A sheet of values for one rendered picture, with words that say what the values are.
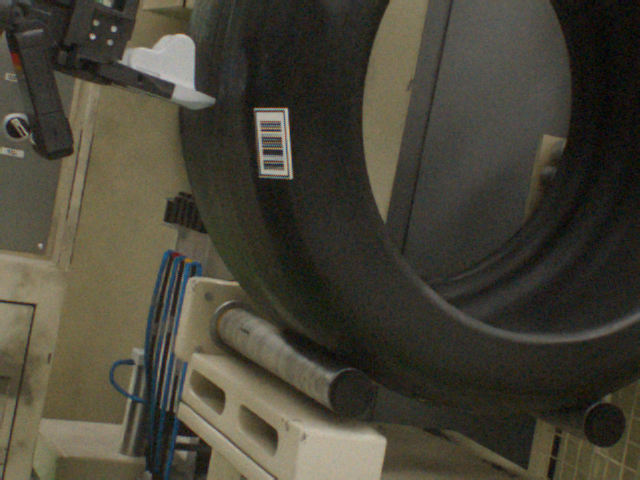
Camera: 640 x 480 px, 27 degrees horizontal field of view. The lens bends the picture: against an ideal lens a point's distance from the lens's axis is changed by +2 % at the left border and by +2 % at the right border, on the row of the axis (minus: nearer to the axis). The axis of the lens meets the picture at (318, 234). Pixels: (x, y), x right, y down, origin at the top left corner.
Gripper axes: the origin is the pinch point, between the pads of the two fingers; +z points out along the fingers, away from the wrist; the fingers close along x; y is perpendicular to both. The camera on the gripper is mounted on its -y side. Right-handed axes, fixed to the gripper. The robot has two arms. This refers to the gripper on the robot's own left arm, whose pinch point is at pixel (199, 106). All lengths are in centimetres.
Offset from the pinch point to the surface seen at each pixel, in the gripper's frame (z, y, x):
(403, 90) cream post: 32.6, 11.4, 28.5
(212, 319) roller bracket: 16.3, -21.2, 25.7
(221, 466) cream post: 27, -39, 36
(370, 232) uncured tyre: 14.4, -6.8, -12.8
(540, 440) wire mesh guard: 66, -26, 30
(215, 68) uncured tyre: 0.5, 3.7, 0.0
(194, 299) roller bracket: 13.7, -19.5, 26.1
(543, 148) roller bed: 61, 12, 40
